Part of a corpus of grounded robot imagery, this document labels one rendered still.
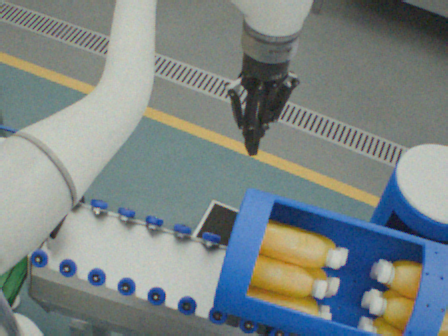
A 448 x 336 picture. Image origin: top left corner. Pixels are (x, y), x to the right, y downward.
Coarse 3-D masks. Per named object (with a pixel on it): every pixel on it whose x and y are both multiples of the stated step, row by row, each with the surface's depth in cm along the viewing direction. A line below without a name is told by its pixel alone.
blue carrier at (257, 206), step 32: (256, 192) 149; (256, 224) 141; (288, 224) 163; (320, 224) 160; (352, 224) 156; (224, 256) 141; (256, 256) 139; (352, 256) 163; (384, 256) 161; (416, 256) 158; (224, 288) 142; (352, 288) 164; (384, 288) 164; (256, 320) 148; (288, 320) 143; (320, 320) 141; (352, 320) 161; (416, 320) 136
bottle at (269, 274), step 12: (264, 264) 145; (276, 264) 146; (288, 264) 146; (252, 276) 145; (264, 276) 145; (276, 276) 145; (288, 276) 144; (300, 276) 145; (312, 276) 146; (264, 288) 147; (276, 288) 145; (288, 288) 145; (300, 288) 144; (312, 288) 146
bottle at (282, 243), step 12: (276, 228) 146; (288, 228) 147; (264, 240) 145; (276, 240) 144; (288, 240) 144; (300, 240) 144; (312, 240) 145; (264, 252) 146; (276, 252) 145; (288, 252) 144; (300, 252) 144; (312, 252) 144; (324, 252) 144; (300, 264) 146; (312, 264) 145
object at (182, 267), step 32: (64, 224) 173; (96, 224) 174; (128, 224) 175; (64, 256) 168; (96, 256) 169; (128, 256) 170; (160, 256) 170; (192, 256) 171; (32, 288) 169; (64, 288) 166; (192, 288) 166; (96, 320) 178; (128, 320) 167; (160, 320) 164
